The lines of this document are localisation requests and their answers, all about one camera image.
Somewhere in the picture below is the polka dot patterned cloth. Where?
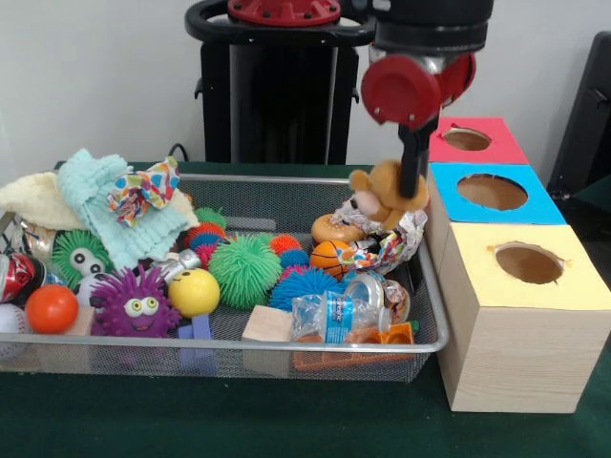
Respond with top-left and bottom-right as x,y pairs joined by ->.
107,157 -> 180,226

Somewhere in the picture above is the light blue knitted cloth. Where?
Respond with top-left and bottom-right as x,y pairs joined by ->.
55,148 -> 190,270

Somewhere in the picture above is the crushed clear plastic bottle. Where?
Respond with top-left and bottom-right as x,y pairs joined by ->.
291,291 -> 392,344

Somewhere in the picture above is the black panel on stand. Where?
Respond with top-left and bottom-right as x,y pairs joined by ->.
554,31 -> 611,216

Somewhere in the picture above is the purple building block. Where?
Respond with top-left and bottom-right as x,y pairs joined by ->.
176,315 -> 217,343

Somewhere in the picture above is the yellow smiley ball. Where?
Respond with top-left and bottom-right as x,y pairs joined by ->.
168,268 -> 221,319

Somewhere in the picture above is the shallow clear mesh bin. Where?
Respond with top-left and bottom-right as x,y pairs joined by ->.
0,170 -> 450,385

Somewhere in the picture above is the brown teddy bear toy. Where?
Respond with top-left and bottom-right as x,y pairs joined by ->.
348,159 -> 431,231

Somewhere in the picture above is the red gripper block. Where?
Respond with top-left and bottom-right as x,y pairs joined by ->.
360,51 -> 477,200

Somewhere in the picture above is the plain wooden block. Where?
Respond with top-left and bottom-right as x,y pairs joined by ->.
241,305 -> 295,344

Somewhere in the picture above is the green spiky ball with eyes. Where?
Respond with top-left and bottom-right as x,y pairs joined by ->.
50,229 -> 114,290

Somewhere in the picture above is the dark green table cloth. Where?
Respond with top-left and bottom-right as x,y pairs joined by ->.
0,160 -> 611,458

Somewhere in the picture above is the large blue spiky ball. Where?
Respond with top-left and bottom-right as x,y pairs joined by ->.
269,265 -> 347,311

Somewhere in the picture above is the tan orange ball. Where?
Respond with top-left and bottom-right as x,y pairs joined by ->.
310,213 -> 364,244

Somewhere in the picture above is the orange basketball toy ball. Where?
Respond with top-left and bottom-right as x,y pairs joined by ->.
307,239 -> 349,280

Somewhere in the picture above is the purple spiky ball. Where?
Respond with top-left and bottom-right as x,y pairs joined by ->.
88,267 -> 179,340

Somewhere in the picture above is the wooden box with three holes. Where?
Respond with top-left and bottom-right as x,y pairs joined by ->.
403,115 -> 611,414

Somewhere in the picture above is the cream waffle cloth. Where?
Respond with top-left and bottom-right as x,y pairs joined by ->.
0,170 -> 201,232

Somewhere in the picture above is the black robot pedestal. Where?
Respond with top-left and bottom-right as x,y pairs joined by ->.
186,0 -> 383,165

